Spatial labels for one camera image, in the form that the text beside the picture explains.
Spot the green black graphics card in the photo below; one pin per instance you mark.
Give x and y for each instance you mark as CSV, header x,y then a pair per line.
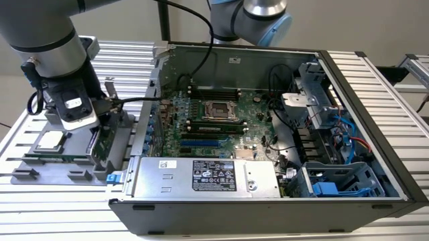
x,y
101,145

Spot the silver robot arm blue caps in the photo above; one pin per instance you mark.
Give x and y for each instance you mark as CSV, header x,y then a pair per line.
x,y
43,57

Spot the silver CPU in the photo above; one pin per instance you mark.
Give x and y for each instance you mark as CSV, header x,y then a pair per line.
x,y
51,139

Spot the grey parts rack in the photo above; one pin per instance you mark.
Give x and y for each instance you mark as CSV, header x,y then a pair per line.
x,y
49,172

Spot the blue case latch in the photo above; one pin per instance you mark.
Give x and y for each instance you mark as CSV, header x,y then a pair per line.
x,y
112,179

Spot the short black expansion slot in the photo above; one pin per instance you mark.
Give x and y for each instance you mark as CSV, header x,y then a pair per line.
x,y
186,150

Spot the grey power supply unit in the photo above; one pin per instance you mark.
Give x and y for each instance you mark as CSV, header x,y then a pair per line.
x,y
160,180

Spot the long blue expansion slot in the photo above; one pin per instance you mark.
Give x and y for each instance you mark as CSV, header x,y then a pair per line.
x,y
199,143

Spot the long black expansion slot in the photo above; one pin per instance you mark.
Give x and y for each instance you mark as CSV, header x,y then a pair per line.
x,y
204,136

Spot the green RAM stick white label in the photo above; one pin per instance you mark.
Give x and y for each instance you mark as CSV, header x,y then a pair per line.
x,y
208,128

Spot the black RAM slot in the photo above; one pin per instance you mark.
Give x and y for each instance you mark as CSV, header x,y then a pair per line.
x,y
214,89
218,124
231,131
218,121
214,92
214,95
214,98

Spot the metal CPU socket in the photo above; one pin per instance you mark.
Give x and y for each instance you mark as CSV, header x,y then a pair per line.
x,y
218,109

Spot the green motherboard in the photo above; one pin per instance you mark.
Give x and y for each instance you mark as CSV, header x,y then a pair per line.
x,y
251,113

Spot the silver chipset heatsink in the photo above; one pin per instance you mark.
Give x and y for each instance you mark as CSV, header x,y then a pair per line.
x,y
244,154

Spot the round coin cell battery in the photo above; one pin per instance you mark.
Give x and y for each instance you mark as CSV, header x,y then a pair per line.
x,y
256,98

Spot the black grey PC case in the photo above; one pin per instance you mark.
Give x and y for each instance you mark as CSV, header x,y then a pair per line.
x,y
234,218

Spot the grey metal drive cage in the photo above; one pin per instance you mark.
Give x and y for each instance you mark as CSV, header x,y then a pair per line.
x,y
296,100

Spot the black plastic card guide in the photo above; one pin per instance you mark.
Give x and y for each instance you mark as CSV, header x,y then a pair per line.
x,y
306,143

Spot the blue disk bay latch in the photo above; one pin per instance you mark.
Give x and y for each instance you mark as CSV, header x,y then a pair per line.
x,y
325,188

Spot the grey plastic disk bay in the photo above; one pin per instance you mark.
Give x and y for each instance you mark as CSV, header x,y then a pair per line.
x,y
334,168

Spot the black table corner cap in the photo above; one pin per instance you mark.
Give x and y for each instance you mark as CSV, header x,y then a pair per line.
x,y
361,54

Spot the aluminium side table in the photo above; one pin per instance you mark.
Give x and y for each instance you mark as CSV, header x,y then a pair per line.
x,y
415,62

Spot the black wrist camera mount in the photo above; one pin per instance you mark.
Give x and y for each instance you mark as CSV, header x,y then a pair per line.
x,y
96,77

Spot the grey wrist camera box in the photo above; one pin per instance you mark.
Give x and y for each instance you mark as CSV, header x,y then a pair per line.
x,y
88,47

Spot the black vertical post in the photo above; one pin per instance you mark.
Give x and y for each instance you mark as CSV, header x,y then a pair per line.
x,y
164,25

